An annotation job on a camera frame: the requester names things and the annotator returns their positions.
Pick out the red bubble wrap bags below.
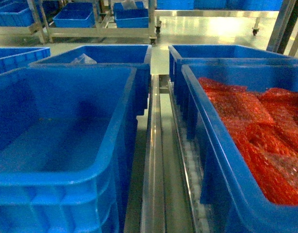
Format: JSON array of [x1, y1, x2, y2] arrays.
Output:
[[198, 77, 298, 206]]

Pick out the blue bin behind red bags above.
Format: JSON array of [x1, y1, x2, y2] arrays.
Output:
[[168, 45, 298, 105]]

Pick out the empty blue plastic bin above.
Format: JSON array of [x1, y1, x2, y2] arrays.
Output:
[[0, 67, 137, 233]]

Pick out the blue bin with red bags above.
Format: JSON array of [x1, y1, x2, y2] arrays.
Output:
[[181, 63, 298, 233]]

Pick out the far left blue bin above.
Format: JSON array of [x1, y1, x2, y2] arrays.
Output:
[[0, 47, 51, 74]]

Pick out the blue bin with clear bag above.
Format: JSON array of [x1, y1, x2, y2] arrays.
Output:
[[28, 44, 152, 116]]

